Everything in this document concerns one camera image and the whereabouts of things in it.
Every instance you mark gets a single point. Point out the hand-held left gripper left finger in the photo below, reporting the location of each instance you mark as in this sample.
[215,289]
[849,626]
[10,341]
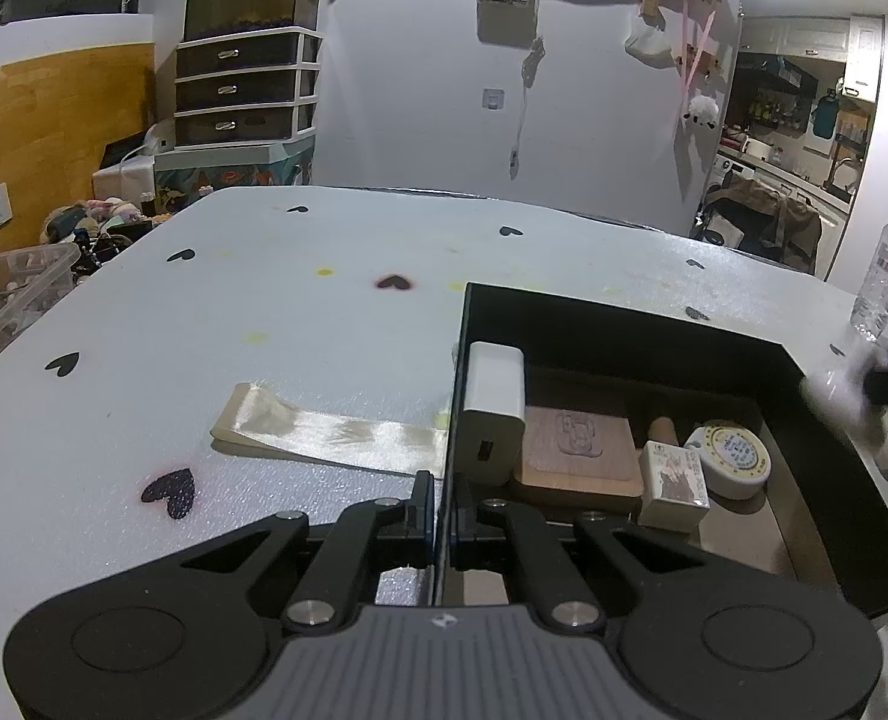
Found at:
[421,510]

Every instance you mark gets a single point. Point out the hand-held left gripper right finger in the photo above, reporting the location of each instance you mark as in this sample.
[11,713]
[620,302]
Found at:
[463,521]

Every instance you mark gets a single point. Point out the white charger block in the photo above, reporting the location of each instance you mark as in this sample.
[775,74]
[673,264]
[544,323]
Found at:
[493,412]

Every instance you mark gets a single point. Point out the black cardboard box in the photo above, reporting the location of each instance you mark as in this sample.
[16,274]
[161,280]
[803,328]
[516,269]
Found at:
[826,480]

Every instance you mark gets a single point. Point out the brown square wooden coaster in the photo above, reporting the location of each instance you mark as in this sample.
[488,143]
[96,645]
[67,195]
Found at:
[575,450]

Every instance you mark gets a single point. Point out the round white tape measure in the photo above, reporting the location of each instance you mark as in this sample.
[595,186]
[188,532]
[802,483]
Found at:
[733,461]

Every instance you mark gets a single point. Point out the small cream printed box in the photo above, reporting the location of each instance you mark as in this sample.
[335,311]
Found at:
[673,484]

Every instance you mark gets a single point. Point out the clear plastic water bottle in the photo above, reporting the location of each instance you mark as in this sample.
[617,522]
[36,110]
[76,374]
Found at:
[886,277]

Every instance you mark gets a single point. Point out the cream satin ribbon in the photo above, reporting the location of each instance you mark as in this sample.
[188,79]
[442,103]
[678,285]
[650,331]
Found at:
[324,431]

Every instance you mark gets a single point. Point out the chair with brown cloth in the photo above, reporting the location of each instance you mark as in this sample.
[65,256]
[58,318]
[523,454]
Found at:
[766,221]

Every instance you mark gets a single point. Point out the white washing machine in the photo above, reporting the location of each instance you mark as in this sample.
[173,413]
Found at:
[730,169]

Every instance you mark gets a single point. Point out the white plush toy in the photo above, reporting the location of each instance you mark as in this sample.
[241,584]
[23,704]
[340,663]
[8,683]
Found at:
[697,114]

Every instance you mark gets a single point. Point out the pink hanging ribbons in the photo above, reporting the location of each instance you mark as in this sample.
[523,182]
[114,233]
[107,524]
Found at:
[695,45]

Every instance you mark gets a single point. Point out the white hanging bag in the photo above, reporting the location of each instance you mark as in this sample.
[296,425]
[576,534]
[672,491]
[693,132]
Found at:
[648,45]

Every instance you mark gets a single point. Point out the pile of plush toys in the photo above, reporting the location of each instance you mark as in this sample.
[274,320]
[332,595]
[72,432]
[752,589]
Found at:
[91,229]

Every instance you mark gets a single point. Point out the white desk device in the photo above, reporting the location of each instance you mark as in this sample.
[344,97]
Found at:
[133,165]

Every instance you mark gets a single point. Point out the white three-drawer unit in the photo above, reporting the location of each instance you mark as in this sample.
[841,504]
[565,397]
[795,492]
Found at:
[245,90]

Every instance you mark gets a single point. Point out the clear plastic storage bin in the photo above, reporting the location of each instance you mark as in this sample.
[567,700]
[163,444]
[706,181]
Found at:
[16,292]

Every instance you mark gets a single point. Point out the white kitchen wall cabinets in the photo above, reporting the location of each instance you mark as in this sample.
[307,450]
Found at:
[796,37]

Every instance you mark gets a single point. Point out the white wall socket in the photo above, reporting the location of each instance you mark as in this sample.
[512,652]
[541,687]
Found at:
[493,99]

